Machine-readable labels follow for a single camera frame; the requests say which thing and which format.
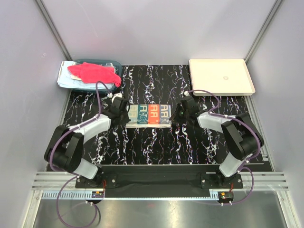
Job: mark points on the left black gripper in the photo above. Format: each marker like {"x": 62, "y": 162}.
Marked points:
{"x": 126, "y": 119}

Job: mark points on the cream plastic tray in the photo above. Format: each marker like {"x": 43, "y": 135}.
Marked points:
{"x": 222, "y": 77}

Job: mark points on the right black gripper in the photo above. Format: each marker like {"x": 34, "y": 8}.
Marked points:
{"x": 175, "y": 117}

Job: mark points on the left aluminium frame post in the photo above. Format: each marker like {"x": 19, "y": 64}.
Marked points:
{"x": 52, "y": 27}

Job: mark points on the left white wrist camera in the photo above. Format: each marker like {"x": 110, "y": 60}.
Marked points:
{"x": 114, "y": 96}

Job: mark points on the black marble pattern mat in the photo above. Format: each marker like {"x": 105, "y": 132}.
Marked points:
{"x": 179, "y": 144}

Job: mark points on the red towel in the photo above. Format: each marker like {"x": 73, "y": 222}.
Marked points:
{"x": 91, "y": 73}

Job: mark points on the right aluminium frame post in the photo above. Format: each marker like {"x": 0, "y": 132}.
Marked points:
{"x": 262, "y": 31}

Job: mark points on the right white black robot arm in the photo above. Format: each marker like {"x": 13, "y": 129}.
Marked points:
{"x": 243, "y": 140}

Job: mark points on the colourful bear print towel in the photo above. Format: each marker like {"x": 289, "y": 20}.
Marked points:
{"x": 149, "y": 116}

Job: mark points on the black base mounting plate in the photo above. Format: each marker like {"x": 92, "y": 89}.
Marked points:
{"x": 206, "y": 176}

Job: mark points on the light blue towel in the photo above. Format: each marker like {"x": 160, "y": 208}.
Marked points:
{"x": 66, "y": 80}

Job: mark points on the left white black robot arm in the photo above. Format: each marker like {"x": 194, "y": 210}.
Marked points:
{"x": 65, "y": 149}

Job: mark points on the aluminium frame post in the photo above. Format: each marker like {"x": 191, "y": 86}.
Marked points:
{"x": 52, "y": 27}
{"x": 262, "y": 31}

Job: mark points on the aluminium rail with slots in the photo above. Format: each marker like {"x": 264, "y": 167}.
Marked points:
{"x": 62, "y": 186}

